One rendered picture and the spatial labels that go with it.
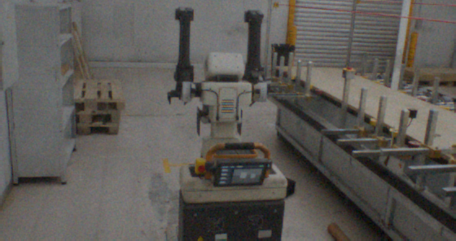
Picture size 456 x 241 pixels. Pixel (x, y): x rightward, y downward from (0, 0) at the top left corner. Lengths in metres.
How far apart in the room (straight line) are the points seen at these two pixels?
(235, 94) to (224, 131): 0.24
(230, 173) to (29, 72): 2.29
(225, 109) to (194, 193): 0.53
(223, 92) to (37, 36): 1.95
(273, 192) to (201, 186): 0.38
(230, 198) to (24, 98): 2.29
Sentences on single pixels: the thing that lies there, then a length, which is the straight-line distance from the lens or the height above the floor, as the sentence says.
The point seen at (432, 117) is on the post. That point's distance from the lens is 2.62.
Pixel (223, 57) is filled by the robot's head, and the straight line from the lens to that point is 2.50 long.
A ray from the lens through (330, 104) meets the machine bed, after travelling 4.19.
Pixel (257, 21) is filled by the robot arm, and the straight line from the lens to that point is 2.69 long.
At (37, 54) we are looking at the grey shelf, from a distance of 3.92.
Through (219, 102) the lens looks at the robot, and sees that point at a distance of 2.43.
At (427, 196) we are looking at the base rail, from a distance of 2.68.
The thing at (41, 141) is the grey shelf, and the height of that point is 0.41.
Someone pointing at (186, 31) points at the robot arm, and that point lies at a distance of 2.60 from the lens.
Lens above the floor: 1.70
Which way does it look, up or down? 15 degrees down
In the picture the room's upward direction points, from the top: 3 degrees clockwise
